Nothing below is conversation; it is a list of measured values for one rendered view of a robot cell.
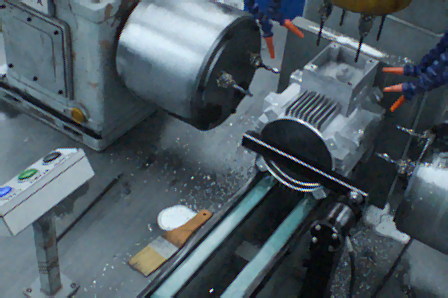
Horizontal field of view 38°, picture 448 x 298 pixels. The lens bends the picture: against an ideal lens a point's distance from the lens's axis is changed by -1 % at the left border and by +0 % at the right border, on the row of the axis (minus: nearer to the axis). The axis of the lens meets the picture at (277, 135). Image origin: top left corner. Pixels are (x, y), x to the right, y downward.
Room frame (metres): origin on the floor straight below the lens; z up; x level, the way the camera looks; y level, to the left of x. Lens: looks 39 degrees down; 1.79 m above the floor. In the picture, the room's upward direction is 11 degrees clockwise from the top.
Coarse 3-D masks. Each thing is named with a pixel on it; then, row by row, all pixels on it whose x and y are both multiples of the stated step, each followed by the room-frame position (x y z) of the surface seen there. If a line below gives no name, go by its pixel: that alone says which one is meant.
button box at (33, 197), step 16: (64, 160) 0.72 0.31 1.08; (80, 160) 0.74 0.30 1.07; (16, 176) 0.70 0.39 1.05; (32, 176) 0.68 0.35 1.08; (48, 176) 0.68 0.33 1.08; (64, 176) 0.70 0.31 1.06; (80, 176) 0.72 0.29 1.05; (16, 192) 0.64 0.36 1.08; (32, 192) 0.65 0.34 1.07; (48, 192) 0.67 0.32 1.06; (64, 192) 0.69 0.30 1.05; (0, 208) 0.60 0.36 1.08; (16, 208) 0.62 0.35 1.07; (32, 208) 0.64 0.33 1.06; (48, 208) 0.65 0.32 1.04; (0, 224) 0.60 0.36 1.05; (16, 224) 0.60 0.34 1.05
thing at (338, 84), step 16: (336, 48) 1.09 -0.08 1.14; (320, 64) 1.07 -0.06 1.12; (336, 64) 1.08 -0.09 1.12; (352, 64) 1.09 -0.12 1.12; (368, 64) 1.06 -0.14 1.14; (304, 80) 1.00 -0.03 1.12; (320, 80) 0.99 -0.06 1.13; (336, 80) 0.98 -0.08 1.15; (352, 80) 1.04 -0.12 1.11; (368, 80) 1.04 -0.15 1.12; (320, 96) 0.99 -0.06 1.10; (336, 96) 0.98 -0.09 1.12; (352, 96) 0.97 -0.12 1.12
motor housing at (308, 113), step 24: (288, 96) 1.02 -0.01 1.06; (312, 96) 0.98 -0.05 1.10; (264, 120) 0.95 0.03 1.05; (288, 120) 1.04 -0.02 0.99; (312, 120) 0.91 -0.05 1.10; (336, 120) 0.95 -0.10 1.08; (360, 120) 0.99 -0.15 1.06; (288, 144) 1.01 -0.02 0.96; (312, 144) 1.04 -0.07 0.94; (336, 168) 0.89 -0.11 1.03
